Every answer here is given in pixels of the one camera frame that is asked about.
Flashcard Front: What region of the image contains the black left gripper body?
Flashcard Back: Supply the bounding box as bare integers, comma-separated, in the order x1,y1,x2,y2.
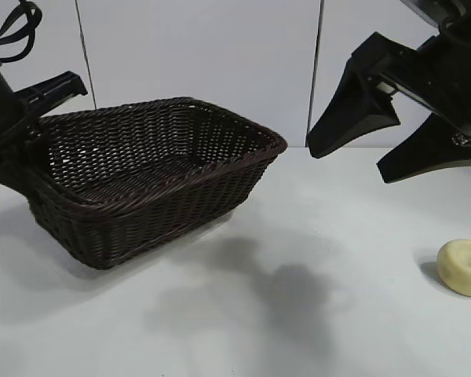
0,54,89,166

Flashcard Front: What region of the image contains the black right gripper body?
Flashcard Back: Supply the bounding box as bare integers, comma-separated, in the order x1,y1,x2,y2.
351,7,471,148

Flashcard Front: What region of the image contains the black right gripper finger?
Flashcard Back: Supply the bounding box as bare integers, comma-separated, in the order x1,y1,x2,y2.
376,114,471,185
305,58,401,160

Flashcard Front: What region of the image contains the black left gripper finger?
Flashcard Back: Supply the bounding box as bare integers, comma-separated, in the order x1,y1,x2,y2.
0,127,42,197

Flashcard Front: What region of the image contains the pale yellow egg yolk pastry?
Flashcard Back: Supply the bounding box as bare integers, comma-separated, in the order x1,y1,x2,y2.
436,238,471,298

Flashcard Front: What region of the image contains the dark brown wicker basket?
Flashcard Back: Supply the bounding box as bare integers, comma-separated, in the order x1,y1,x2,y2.
25,96,288,271

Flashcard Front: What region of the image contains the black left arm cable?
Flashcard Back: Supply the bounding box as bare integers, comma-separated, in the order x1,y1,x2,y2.
0,0,43,64

